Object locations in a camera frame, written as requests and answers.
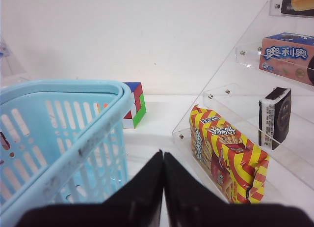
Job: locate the red yellow striped snack bag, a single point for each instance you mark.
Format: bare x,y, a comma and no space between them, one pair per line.
236,165

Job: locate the black white tissue pack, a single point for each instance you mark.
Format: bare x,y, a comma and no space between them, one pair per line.
274,117

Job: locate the black lemon biscuit box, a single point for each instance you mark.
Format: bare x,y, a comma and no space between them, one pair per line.
298,8

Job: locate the light blue plastic basket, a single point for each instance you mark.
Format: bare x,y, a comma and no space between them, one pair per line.
53,149

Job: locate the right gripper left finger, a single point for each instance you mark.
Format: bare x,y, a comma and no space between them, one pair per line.
136,204

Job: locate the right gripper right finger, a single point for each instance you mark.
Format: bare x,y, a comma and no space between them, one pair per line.
190,204

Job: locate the blue pink Oreo box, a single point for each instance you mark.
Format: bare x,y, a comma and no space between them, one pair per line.
289,55

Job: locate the multicolour puzzle cube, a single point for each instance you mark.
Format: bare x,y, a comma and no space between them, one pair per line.
121,103

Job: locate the clear acrylic right shelf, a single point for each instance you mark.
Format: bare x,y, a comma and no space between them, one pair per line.
235,89

